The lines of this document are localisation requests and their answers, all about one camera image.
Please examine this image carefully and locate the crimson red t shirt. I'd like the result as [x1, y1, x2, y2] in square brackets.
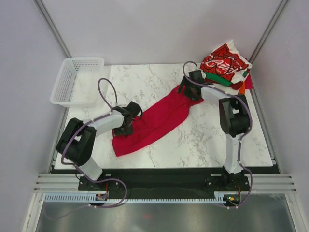
[112, 86, 203, 157]

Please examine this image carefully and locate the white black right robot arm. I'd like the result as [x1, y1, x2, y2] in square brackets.
[178, 70, 253, 190]

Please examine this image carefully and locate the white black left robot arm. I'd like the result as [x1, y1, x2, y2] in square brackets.
[56, 101, 143, 190]

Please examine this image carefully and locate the green folded shirt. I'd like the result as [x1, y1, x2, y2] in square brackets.
[204, 71, 249, 87]

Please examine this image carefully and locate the red white printed shirt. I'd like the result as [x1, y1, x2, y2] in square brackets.
[200, 40, 252, 84]

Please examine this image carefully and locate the dark red folded shirt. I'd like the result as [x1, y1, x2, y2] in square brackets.
[229, 81, 243, 90]

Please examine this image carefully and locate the orange folded shirt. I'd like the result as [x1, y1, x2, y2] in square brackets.
[238, 82, 246, 95]

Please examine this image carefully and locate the magenta folded shirt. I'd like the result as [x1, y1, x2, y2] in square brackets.
[244, 69, 253, 90]

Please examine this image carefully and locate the white plastic basket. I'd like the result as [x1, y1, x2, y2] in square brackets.
[50, 57, 104, 108]

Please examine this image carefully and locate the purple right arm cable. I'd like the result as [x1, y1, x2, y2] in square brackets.
[183, 60, 254, 174]

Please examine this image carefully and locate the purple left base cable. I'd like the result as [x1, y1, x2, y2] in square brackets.
[89, 176, 128, 209]

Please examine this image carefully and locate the right aluminium frame post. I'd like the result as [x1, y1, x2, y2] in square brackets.
[249, 0, 290, 64]

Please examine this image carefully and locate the aluminium frame post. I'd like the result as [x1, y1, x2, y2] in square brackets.
[249, 0, 290, 64]
[33, 0, 71, 58]

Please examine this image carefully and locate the white slotted cable duct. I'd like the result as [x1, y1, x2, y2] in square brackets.
[44, 193, 226, 204]

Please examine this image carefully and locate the left aluminium frame post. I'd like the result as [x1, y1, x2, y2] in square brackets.
[33, 0, 71, 58]

